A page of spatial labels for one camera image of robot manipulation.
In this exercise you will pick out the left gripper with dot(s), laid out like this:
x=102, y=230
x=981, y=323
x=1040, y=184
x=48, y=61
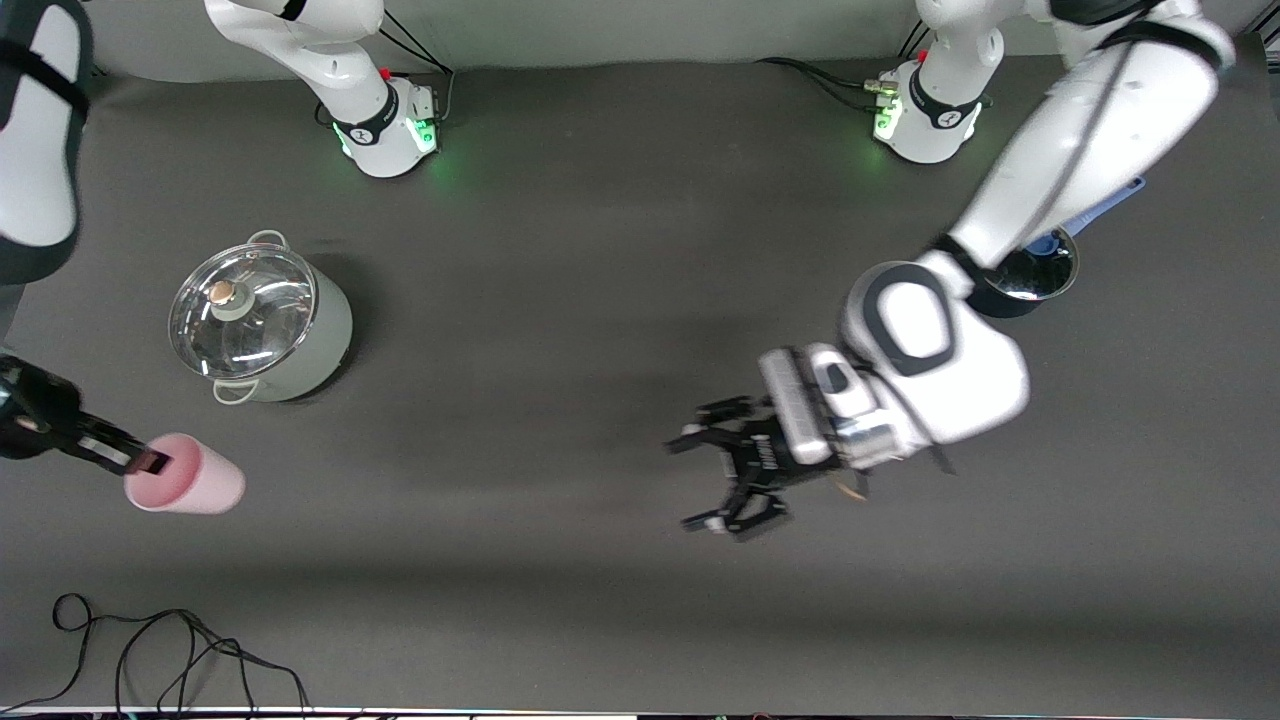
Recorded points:
x=768, y=458

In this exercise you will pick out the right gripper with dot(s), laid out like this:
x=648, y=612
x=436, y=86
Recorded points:
x=42, y=414

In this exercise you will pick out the pink plastic cup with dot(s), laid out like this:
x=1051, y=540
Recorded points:
x=200, y=485

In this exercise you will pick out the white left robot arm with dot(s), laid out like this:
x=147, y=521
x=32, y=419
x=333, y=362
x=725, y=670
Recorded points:
x=1090, y=130

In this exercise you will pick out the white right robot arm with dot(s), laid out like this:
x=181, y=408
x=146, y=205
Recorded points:
x=40, y=130

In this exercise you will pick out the glass pot lid, wooden knob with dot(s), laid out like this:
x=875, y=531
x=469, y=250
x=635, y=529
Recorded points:
x=250, y=320

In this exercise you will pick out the dark grey table mat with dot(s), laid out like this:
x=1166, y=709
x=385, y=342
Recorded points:
x=540, y=300

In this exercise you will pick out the glass saucepan lid, blue knob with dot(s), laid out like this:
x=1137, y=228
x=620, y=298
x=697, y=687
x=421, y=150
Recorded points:
x=1040, y=270

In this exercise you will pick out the aluminium frame rail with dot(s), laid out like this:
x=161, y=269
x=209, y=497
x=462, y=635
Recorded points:
x=1262, y=35

